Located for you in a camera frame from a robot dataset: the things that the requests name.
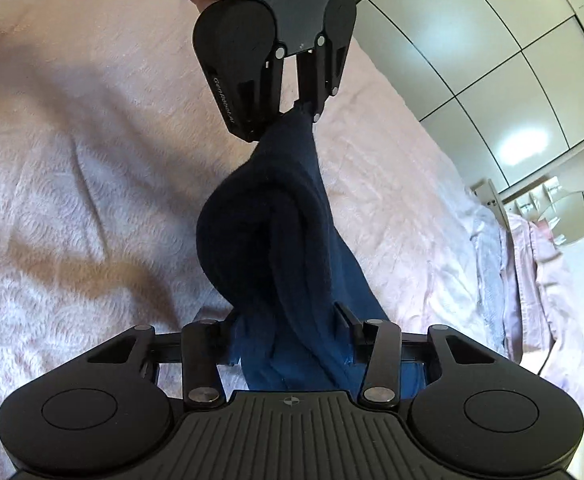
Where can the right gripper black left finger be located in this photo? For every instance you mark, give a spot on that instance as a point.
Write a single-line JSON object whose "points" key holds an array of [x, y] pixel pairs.
{"points": [[115, 405]]}

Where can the white wardrobe doors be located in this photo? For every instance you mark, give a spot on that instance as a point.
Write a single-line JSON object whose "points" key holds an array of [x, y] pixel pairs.
{"points": [[498, 84]]}

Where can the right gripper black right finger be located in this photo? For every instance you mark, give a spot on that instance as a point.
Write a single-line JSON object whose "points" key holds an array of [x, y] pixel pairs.
{"points": [[465, 407]]}

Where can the round mirror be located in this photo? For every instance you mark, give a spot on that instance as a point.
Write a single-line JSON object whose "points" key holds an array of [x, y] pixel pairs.
{"points": [[565, 219]]}

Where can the navy blue garment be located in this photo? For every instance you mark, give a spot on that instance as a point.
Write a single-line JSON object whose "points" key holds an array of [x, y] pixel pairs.
{"points": [[266, 240]]}

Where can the pink bed blanket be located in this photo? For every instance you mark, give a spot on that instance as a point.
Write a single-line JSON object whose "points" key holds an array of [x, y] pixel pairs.
{"points": [[110, 143]]}

